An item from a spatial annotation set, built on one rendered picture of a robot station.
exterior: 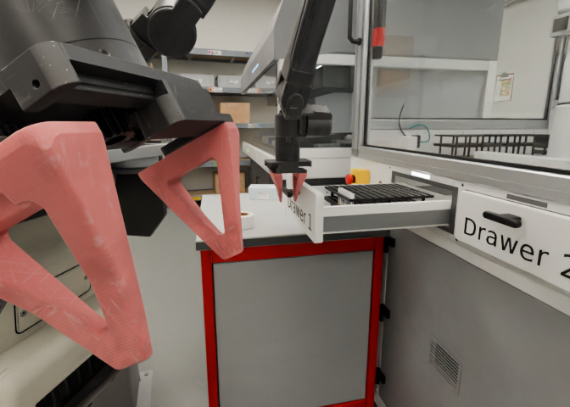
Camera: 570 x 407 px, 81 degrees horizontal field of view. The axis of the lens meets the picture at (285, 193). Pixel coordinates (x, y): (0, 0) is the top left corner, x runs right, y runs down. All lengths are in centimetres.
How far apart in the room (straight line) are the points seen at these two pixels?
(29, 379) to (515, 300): 78
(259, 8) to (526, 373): 504
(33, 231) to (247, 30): 481
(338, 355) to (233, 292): 43
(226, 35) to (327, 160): 368
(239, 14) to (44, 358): 497
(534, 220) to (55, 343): 74
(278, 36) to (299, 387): 141
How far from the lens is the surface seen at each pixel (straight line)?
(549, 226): 69
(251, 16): 527
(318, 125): 77
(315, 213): 71
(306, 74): 70
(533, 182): 73
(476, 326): 90
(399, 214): 81
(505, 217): 69
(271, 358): 117
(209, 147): 20
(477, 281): 87
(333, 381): 129
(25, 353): 54
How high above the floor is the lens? 107
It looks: 12 degrees down
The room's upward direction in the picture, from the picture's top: straight up
